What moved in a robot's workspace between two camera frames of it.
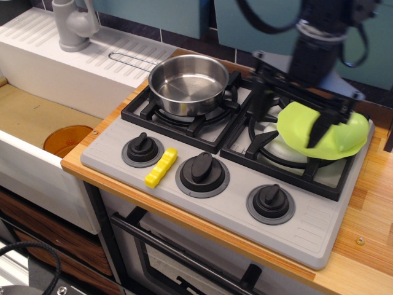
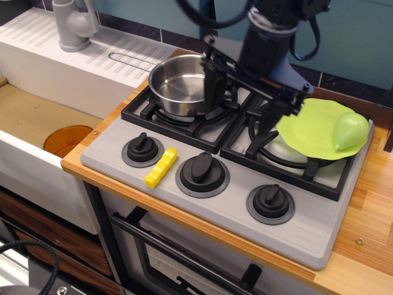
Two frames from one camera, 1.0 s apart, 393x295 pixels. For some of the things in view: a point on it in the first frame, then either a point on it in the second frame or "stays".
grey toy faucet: x=74 y=27 stays
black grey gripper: x=311 y=70 to x=260 y=64
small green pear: x=353 y=132 stays
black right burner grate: x=255 y=141 stays
